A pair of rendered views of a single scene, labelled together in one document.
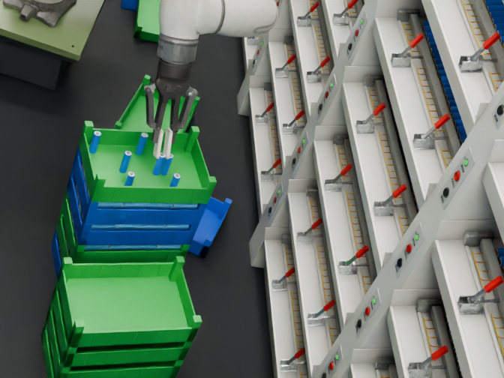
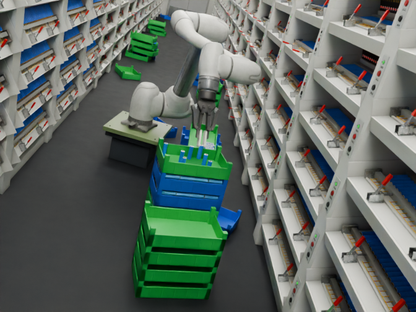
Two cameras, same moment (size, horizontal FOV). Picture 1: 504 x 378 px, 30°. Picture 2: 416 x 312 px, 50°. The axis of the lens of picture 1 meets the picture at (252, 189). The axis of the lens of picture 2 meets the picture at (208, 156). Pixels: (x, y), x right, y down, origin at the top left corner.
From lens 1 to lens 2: 86 cm
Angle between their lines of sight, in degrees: 23
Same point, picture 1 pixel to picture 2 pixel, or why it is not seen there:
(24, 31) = (130, 132)
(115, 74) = not seen: hidden behind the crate
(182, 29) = (210, 70)
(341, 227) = (307, 179)
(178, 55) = (208, 84)
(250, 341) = (257, 277)
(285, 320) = (278, 257)
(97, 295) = (164, 226)
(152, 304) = (197, 232)
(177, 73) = (208, 95)
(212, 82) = not seen: hidden behind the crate
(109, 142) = (172, 153)
